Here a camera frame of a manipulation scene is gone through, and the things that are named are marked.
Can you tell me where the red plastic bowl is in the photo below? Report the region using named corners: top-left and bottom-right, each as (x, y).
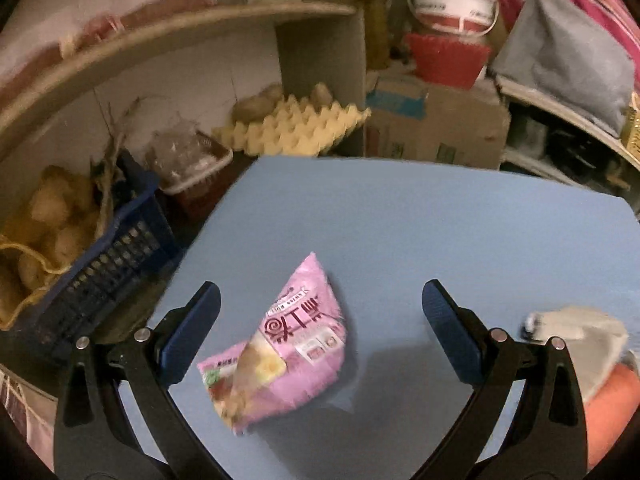
top-left (406, 32), bottom-right (491, 90)

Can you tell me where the woven basket with potatoes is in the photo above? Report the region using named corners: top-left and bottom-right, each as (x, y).
top-left (1, 166), bottom-right (99, 330)

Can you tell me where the cardboard box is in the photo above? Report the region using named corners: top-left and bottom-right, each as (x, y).
top-left (366, 70), bottom-right (511, 170)

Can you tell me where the low white shelf unit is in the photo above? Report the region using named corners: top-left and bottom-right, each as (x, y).
top-left (495, 76), bottom-right (639, 214)

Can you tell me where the yellow egg tray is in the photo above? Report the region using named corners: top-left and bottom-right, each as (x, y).
top-left (210, 96), bottom-right (371, 157)

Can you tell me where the grey fabric cover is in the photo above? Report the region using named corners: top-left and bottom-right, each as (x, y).
top-left (491, 0), bottom-right (634, 139)

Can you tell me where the orange snack wrapper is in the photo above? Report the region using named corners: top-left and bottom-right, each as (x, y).
top-left (585, 363), bottom-right (640, 469)

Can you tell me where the pink snack packet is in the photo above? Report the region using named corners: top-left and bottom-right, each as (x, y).
top-left (198, 252), bottom-right (347, 434)

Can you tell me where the white plastic bucket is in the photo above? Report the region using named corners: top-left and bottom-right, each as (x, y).
top-left (407, 0), bottom-right (499, 37)

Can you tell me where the white paper napkin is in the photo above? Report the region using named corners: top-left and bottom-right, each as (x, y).
top-left (522, 306), bottom-right (628, 404)

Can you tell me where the dark blue plastic crate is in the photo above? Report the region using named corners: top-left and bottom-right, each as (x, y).
top-left (6, 151), bottom-right (180, 360)

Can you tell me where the light blue tablecloth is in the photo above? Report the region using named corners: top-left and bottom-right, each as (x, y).
top-left (154, 157), bottom-right (639, 479)

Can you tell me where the wooden wall shelf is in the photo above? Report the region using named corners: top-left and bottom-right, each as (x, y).
top-left (1, 0), bottom-right (366, 216)

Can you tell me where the yellow woven box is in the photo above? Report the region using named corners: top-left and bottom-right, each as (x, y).
top-left (620, 91), bottom-right (640, 159)

